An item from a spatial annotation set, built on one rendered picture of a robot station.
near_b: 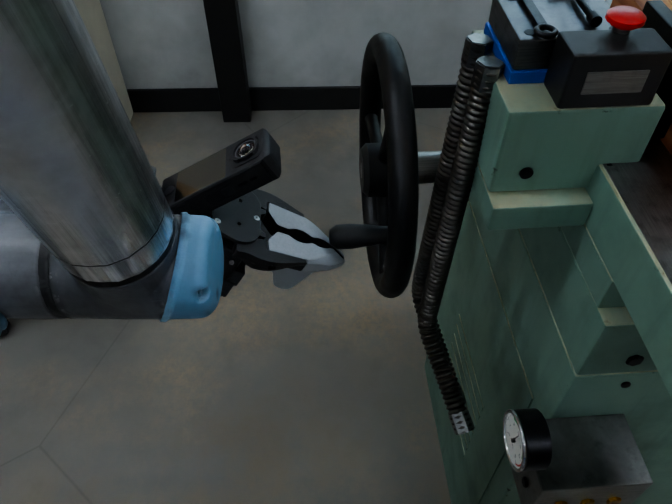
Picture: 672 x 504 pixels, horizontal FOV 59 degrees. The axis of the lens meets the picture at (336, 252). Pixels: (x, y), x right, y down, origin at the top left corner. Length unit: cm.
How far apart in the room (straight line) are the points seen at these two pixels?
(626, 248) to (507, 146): 13
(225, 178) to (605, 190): 33
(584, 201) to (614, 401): 25
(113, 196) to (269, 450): 109
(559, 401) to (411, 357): 80
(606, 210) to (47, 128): 45
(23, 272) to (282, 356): 108
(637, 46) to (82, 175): 41
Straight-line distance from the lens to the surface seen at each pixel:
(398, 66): 57
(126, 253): 36
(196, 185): 52
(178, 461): 138
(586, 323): 62
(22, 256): 44
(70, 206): 31
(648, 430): 84
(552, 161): 57
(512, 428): 67
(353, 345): 148
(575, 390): 69
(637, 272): 54
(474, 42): 58
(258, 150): 50
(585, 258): 61
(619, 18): 54
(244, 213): 55
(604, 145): 57
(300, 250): 56
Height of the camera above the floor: 124
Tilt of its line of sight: 48 degrees down
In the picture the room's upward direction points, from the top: straight up
